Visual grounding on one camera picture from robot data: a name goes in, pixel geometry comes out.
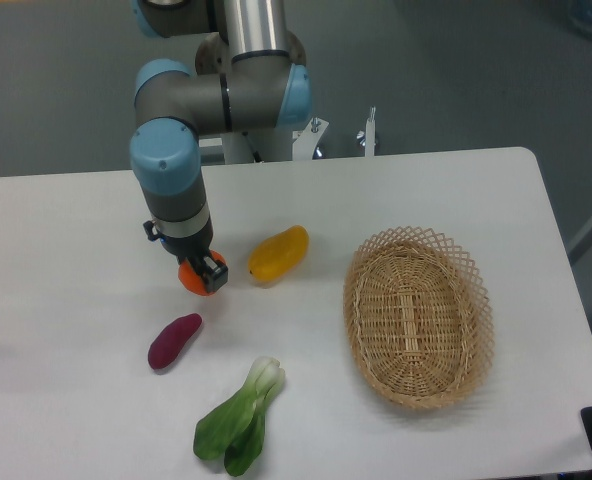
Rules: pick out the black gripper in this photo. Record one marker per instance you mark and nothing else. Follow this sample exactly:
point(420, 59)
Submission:
point(185, 247)

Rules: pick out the orange fruit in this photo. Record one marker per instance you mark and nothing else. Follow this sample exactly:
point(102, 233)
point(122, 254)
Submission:
point(204, 276)

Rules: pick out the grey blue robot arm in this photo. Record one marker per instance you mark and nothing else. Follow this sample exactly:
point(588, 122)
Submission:
point(257, 86)

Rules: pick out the yellow mango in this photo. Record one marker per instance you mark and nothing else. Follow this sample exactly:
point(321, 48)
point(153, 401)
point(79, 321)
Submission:
point(277, 255)

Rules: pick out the purple sweet potato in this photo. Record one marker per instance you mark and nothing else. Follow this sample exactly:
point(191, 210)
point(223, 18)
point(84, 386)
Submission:
point(169, 343)

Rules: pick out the green bok choy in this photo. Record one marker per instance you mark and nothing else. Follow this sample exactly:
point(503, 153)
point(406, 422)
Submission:
point(235, 429)

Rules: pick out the woven wicker basket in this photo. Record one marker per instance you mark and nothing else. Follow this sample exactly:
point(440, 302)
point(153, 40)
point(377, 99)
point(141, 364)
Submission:
point(418, 318)

